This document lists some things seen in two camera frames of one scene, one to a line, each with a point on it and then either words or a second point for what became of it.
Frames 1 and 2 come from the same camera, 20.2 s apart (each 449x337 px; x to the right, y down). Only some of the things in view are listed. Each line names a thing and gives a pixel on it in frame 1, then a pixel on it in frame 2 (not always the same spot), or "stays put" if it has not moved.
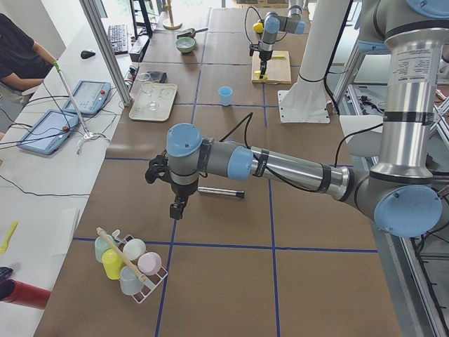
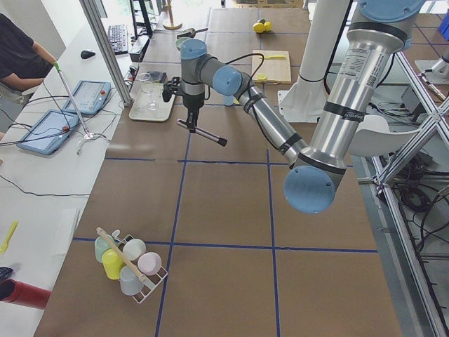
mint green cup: (100, 246) stays put
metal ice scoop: (190, 33) stays put
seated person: (23, 62) stays put
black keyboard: (118, 38) stays put
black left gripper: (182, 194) → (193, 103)
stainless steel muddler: (235, 193) → (204, 133)
